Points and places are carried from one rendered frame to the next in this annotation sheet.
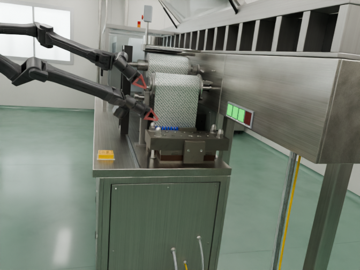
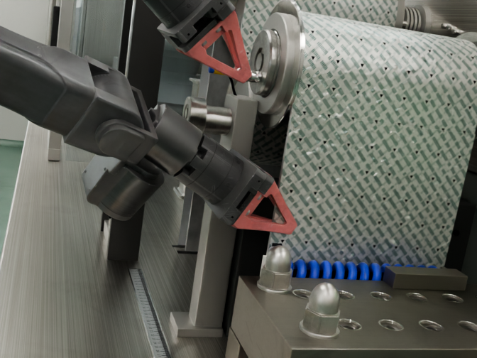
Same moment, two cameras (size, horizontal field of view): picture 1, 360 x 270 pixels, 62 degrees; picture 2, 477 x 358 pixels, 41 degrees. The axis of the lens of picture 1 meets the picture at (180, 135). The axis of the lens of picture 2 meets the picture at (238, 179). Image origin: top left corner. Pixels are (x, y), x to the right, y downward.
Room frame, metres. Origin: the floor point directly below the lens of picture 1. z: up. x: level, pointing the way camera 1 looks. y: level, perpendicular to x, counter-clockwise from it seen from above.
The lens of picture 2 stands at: (0.85, 0.21, 1.27)
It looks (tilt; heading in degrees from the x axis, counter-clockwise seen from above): 12 degrees down; 359
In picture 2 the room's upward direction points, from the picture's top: 9 degrees clockwise
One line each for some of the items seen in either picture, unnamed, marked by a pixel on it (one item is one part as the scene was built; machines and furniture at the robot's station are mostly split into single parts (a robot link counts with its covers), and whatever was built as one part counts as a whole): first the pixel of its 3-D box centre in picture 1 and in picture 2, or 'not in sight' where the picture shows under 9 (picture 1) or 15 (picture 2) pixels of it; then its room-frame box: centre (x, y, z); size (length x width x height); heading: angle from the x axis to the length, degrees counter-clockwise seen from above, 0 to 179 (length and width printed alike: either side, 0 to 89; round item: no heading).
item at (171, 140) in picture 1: (186, 140); (436, 337); (1.47, -0.04, 1.00); 0.40 x 0.16 x 0.06; 106
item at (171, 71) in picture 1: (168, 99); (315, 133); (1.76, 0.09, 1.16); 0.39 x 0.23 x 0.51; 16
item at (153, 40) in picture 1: (152, 40); not in sight; (2.32, 0.27, 1.50); 0.14 x 0.14 x 0.06
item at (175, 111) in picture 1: (175, 113); (370, 201); (1.58, 0.04, 1.11); 0.23 x 0.01 x 0.18; 106
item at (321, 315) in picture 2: (158, 131); (323, 306); (1.38, 0.11, 1.05); 0.04 x 0.04 x 0.04
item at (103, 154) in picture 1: (105, 154); not in sight; (1.38, 0.35, 0.91); 0.07 x 0.07 x 0.02; 16
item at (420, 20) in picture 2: (192, 69); (400, 23); (1.92, -0.04, 1.34); 0.07 x 0.07 x 0.07; 16
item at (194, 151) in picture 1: (194, 152); not in sight; (1.39, -0.08, 0.97); 0.10 x 0.03 x 0.11; 106
